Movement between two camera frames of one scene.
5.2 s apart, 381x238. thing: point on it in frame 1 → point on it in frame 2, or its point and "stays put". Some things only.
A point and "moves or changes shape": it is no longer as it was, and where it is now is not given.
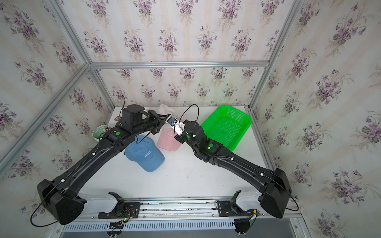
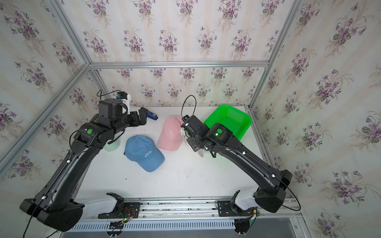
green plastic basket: x=227 y=126 stays put
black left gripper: x=158 y=121 → x=136 y=121
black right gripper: x=178 y=138 → x=194 y=147
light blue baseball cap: x=143 y=151 stays put
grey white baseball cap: x=164 y=109 moves or changes shape
